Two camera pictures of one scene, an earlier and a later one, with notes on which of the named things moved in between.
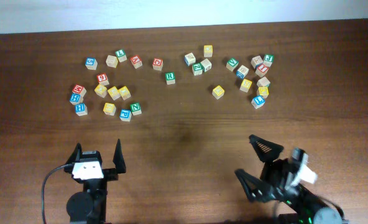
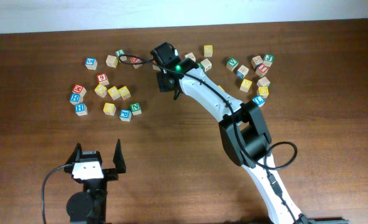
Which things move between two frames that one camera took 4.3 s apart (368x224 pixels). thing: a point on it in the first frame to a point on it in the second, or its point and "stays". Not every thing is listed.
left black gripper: (110, 174) stays
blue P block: (125, 114) stays
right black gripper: (272, 175) to (165, 84)
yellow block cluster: (101, 90) stays
